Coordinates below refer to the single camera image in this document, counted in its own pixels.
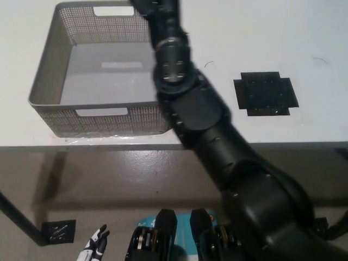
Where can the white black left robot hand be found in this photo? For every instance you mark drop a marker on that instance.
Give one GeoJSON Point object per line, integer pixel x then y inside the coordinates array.
{"type": "Point", "coordinates": [93, 247]}

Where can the black floor tape patch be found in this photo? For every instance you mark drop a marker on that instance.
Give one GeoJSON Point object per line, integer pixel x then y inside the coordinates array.
{"type": "Point", "coordinates": [58, 231]}

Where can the grey perforated plastic basket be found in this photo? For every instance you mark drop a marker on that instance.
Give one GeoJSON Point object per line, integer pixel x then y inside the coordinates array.
{"type": "Point", "coordinates": [108, 122]}

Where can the black cross-shaped holder pad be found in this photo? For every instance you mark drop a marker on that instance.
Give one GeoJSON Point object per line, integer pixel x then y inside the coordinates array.
{"type": "Point", "coordinates": [266, 95]}

